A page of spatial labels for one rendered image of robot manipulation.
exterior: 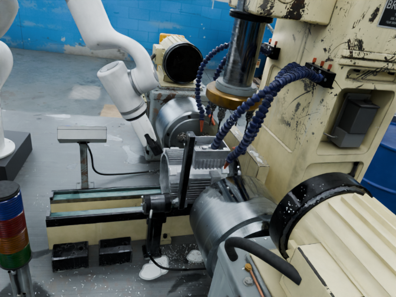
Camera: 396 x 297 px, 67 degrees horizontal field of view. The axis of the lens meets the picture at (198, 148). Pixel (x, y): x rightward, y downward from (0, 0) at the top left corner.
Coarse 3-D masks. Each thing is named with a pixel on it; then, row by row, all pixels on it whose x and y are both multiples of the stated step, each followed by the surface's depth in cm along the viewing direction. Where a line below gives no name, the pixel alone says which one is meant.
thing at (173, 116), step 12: (168, 108) 126; (180, 108) 121; (192, 108) 120; (156, 120) 132; (168, 120) 120; (180, 120) 118; (192, 120) 119; (168, 132) 119; (180, 132) 120; (204, 132) 123; (216, 132) 125; (168, 144) 122; (180, 144) 123
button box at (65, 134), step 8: (64, 128) 108; (72, 128) 109; (80, 128) 110; (88, 128) 111; (96, 128) 112; (104, 128) 113; (64, 136) 108; (72, 136) 109; (80, 136) 110; (88, 136) 111; (96, 136) 111; (104, 136) 112
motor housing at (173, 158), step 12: (168, 156) 98; (180, 156) 98; (168, 168) 96; (180, 168) 97; (192, 168) 98; (168, 180) 111; (192, 180) 96; (204, 180) 98; (168, 192) 97; (192, 192) 98
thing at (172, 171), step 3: (162, 153) 106; (171, 168) 94; (174, 168) 95; (222, 168) 100; (228, 168) 100; (171, 171) 94; (174, 171) 94; (222, 171) 100; (225, 171) 99; (228, 171) 100; (171, 174) 94; (174, 174) 94; (159, 177) 111; (159, 180) 112; (159, 183) 111
